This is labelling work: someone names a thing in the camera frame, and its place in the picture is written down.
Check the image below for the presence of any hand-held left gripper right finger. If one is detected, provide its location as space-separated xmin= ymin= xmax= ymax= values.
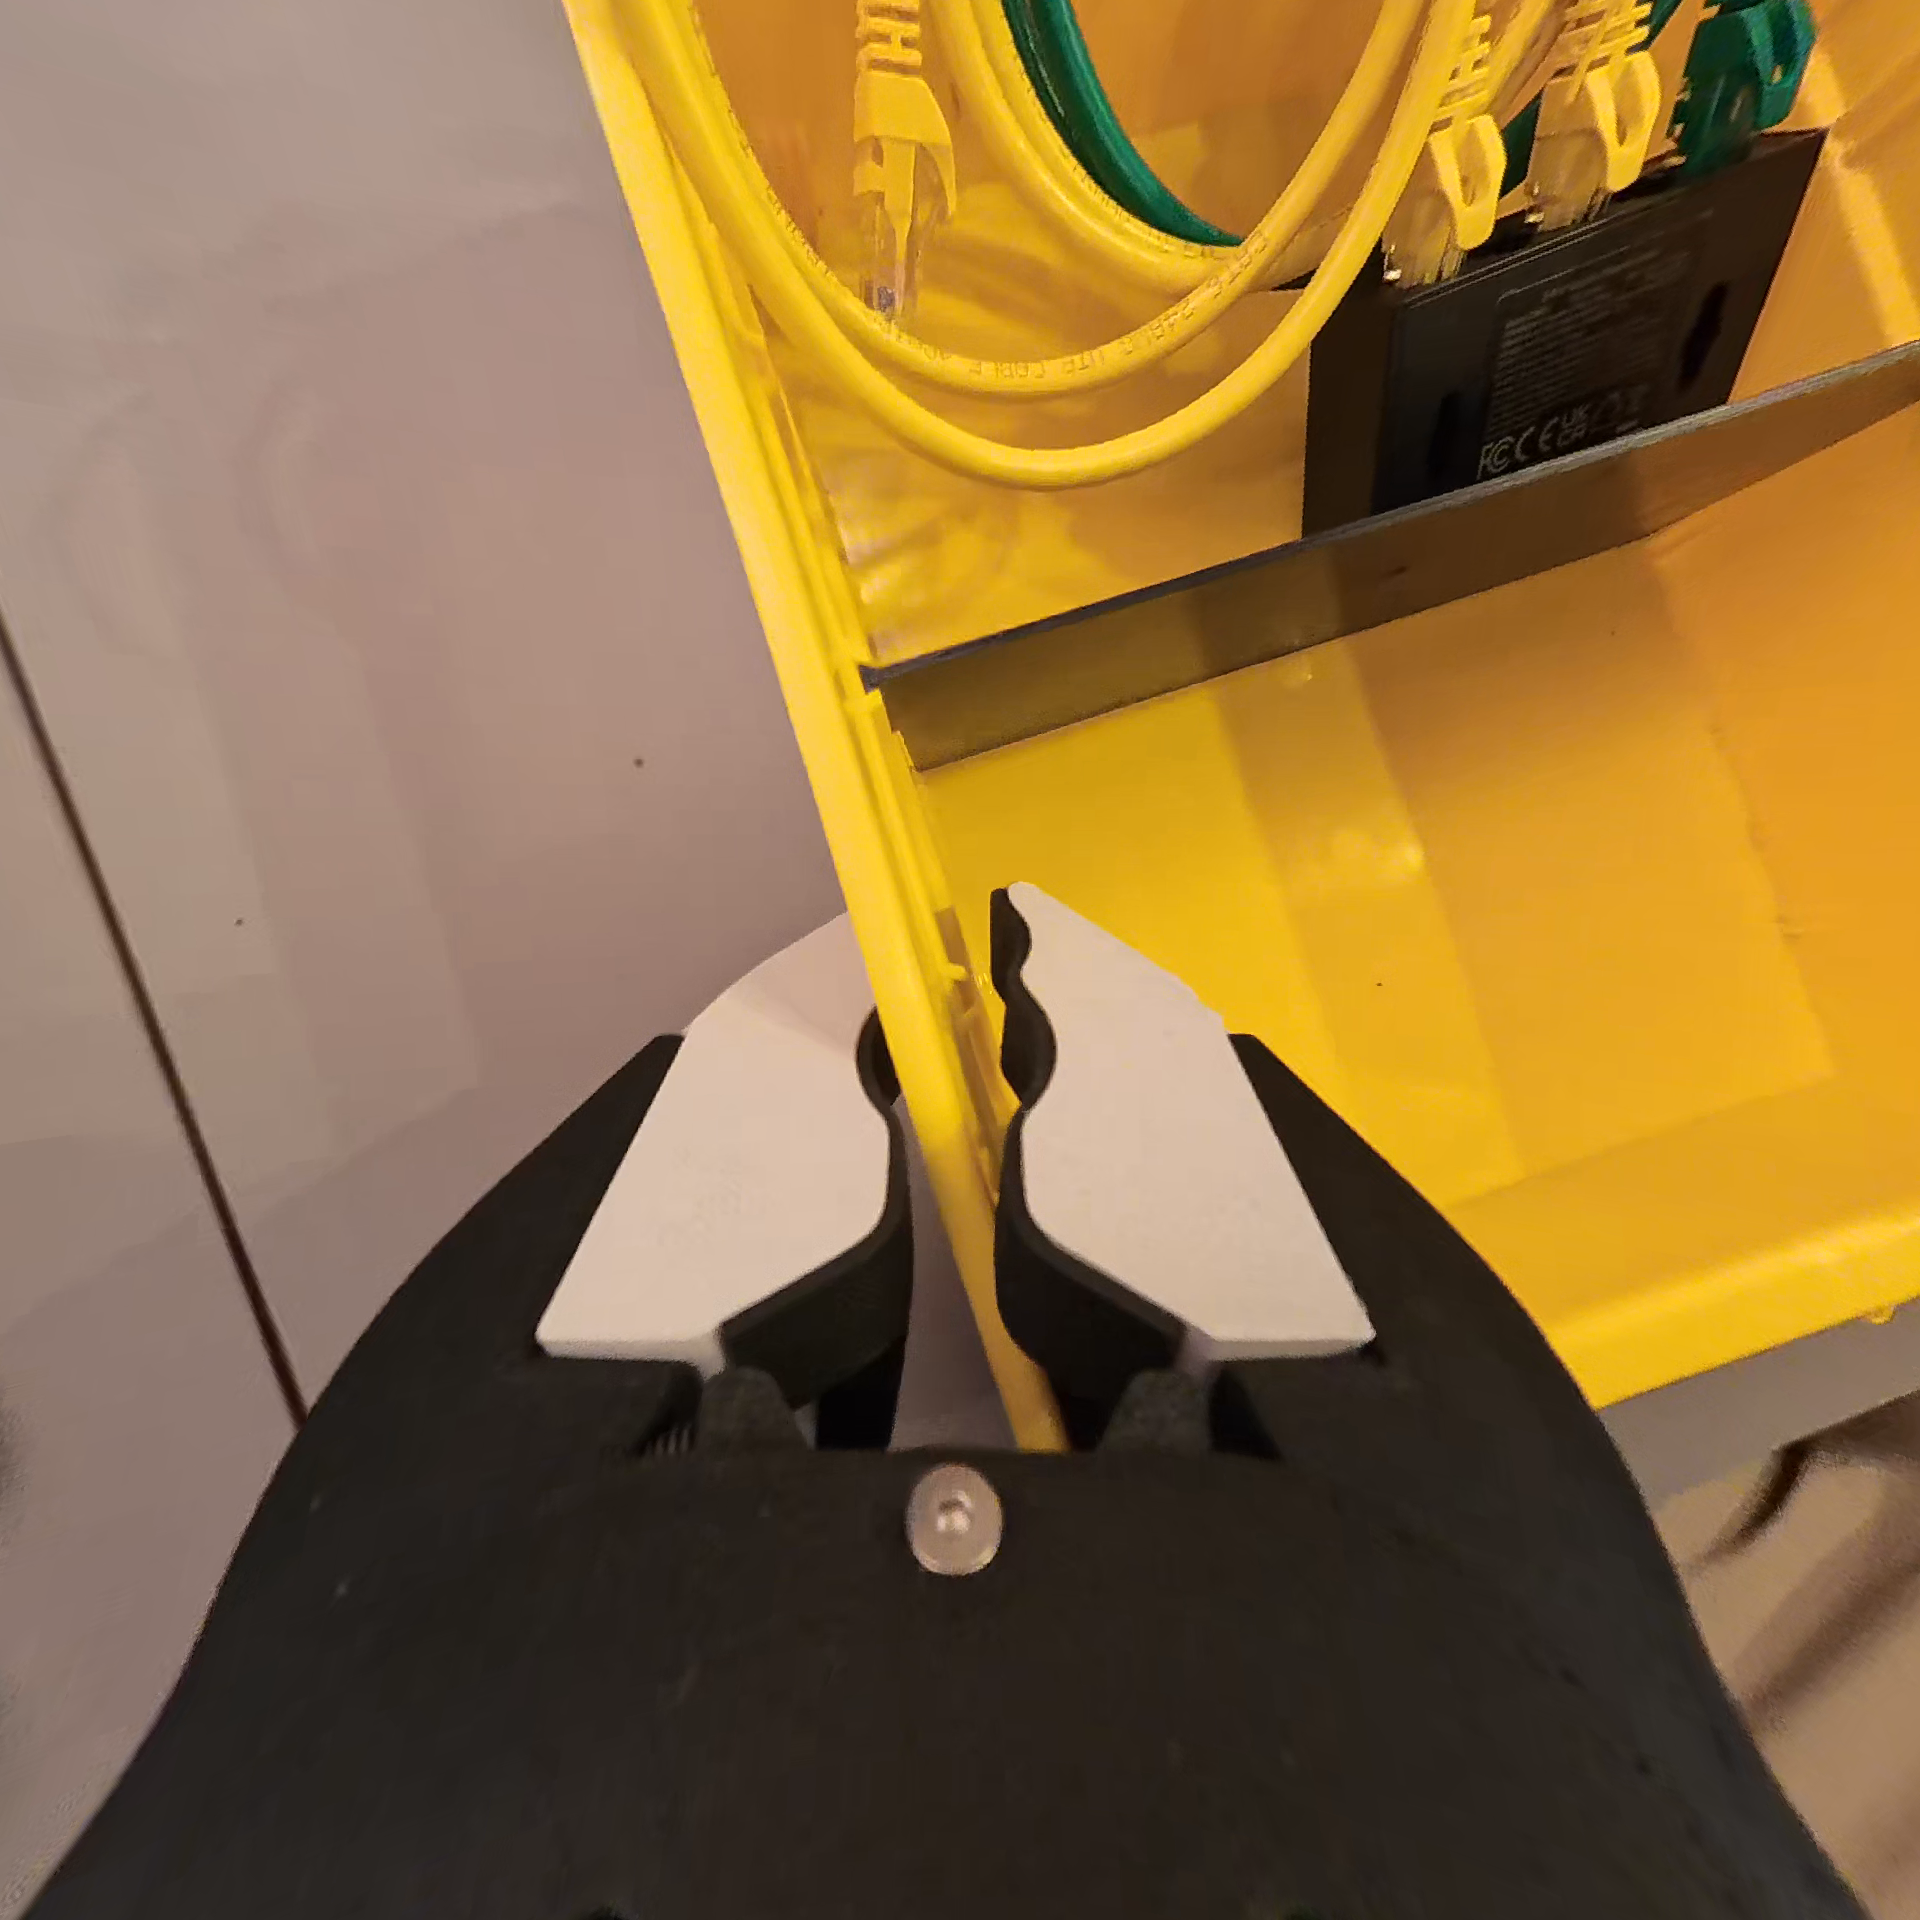
xmin=990 ymin=883 xmax=1374 ymax=1446

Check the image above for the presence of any black network switch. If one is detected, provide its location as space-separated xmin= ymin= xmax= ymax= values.
xmin=1302 ymin=127 xmax=1834 ymax=536

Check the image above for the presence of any yellow plastic bin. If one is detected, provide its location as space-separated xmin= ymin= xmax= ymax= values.
xmin=562 ymin=0 xmax=1920 ymax=1450

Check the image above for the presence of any black bin divider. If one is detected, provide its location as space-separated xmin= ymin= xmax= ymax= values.
xmin=868 ymin=342 xmax=1920 ymax=773

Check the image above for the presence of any green ethernet cable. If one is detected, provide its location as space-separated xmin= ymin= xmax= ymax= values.
xmin=1007 ymin=0 xmax=1817 ymax=250

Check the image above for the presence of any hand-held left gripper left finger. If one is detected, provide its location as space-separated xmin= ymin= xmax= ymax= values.
xmin=534 ymin=912 xmax=916 ymax=1450

